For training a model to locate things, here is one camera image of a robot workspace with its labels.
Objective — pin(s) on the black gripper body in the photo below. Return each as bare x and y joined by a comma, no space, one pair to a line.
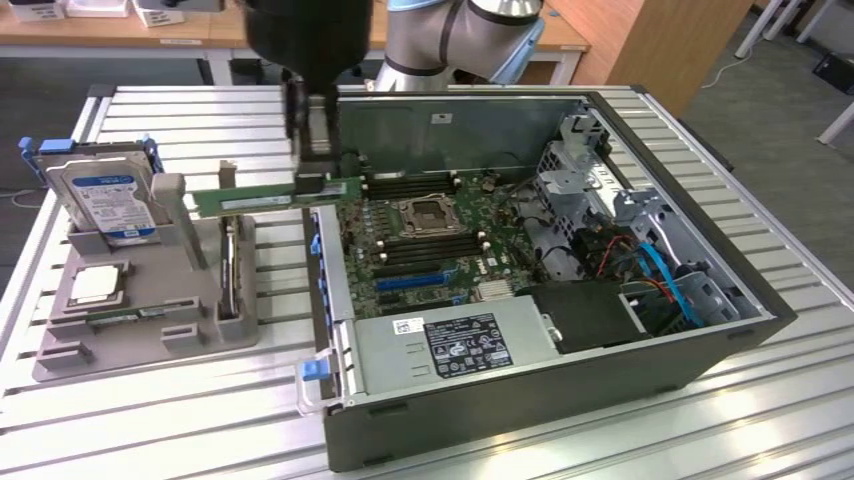
307,35

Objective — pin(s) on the green RAM stick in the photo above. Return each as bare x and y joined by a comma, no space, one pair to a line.
127,315
247,201

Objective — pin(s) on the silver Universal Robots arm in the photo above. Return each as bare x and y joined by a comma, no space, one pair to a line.
427,35

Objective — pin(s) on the black RAM slot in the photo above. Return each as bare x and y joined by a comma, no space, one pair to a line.
415,185
432,245
416,191
414,175
435,256
430,239
434,250
414,180

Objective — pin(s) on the white cardboard box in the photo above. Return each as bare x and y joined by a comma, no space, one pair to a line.
36,10
155,14
100,7

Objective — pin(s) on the metal CPU socket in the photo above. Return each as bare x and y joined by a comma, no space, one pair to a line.
430,216

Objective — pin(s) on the black expansion slot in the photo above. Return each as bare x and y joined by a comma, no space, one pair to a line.
407,270
416,301

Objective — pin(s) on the hard disk with blue label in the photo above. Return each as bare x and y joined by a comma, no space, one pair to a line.
107,200

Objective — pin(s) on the blue expansion slot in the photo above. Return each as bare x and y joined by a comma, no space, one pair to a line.
410,281

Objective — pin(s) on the green motherboard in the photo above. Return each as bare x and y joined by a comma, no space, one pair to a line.
494,250

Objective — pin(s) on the blue plastic disk caddy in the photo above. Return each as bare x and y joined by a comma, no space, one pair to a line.
56,146

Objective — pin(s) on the metal drive cage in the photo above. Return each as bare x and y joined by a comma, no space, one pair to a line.
567,180

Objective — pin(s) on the silver chipset heat sink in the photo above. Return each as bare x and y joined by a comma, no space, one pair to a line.
496,290

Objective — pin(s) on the silver CPU chip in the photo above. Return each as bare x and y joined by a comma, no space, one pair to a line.
100,285

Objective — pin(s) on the grey parts rack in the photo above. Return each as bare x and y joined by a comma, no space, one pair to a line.
180,330

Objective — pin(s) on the grey power supply unit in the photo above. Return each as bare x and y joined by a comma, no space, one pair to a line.
454,345

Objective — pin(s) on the clear case latch blue tab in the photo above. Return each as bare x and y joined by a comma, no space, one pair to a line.
312,371

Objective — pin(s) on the wooden cabinet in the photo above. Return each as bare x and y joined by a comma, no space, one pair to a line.
634,45

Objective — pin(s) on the black open PC case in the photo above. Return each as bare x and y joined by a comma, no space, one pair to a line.
534,400

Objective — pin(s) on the metal disk bay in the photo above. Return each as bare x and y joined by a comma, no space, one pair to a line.
707,295

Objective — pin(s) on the white table leg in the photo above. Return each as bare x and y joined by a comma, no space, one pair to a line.
754,30
837,125

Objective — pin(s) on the black box on floor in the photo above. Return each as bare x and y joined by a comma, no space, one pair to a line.
835,72

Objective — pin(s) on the wooden desk white frame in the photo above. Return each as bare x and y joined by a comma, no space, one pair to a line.
120,35

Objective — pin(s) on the graphics card with metal bracket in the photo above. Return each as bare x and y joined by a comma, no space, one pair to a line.
231,270

